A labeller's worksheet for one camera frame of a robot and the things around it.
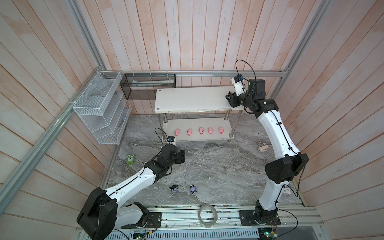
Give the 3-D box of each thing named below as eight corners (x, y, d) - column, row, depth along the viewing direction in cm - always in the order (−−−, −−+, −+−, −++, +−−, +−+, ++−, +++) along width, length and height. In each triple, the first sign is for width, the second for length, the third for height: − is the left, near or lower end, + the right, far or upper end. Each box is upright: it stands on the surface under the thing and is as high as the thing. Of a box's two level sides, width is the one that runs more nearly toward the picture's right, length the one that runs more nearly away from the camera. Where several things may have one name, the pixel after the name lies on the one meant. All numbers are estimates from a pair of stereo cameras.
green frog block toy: (125, 164, 95) (124, 163, 94) (128, 155, 99) (127, 154, 98) (134, 164, 95) (133, 163, 94) (136, 155, 99) (136, 154, 98)
